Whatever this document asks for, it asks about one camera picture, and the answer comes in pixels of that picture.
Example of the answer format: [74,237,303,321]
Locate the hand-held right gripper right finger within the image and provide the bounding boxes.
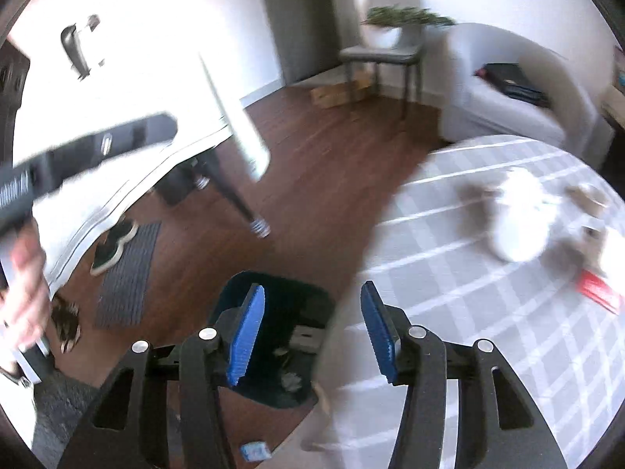
[360,281,570,469]

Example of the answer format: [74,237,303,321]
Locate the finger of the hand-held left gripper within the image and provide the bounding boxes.
[28,112,179,192]

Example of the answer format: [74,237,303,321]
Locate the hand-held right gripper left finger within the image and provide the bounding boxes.
[57,283,267,469]

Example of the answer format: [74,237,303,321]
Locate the black and white carton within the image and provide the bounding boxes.
[290,325,325,353]

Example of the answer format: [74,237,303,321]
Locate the black trash bin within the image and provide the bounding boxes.
[211,272,335,408]

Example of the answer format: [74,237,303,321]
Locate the person's left hand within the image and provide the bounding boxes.
[0,222,53,353]

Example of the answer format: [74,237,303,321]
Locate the white patterned tablecloth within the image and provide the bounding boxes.
[7,0,271,299]

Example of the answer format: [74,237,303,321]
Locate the grey checked tablecloth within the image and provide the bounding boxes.
[300,134,625,453]

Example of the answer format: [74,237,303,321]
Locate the black shoe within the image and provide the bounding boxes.
[90,237,128,276]
[105,220,140,247]

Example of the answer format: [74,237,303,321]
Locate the black box under table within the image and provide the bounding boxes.
[156,163,211,206]

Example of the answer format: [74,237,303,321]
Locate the grey ribbed floor mat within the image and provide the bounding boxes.
[95,221,163,329]

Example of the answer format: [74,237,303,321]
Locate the dark table leg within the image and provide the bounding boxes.
[198,154,271,239]

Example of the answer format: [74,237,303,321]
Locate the white round bowl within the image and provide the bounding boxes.
[488,168,557,262]

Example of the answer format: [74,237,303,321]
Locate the red paper box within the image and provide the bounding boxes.
[576,274,623,313]

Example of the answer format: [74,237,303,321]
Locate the cardboard box on floor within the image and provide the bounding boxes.
[311,71,377,108]

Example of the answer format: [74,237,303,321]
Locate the grey door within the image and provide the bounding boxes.
[256,0,352,86]

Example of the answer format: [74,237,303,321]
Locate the grey armchair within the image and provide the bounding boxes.
[439,22,613,157]

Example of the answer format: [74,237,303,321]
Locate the brown tape roll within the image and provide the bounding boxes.
[566,183,611,218]

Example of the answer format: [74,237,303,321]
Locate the grey dining chair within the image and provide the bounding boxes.
[338,0,425,118]

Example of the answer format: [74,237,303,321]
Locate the black bag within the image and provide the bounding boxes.
[481,63,550,107]

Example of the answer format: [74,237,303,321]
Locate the potted plant in white pot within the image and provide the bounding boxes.
[360,6,457,50]

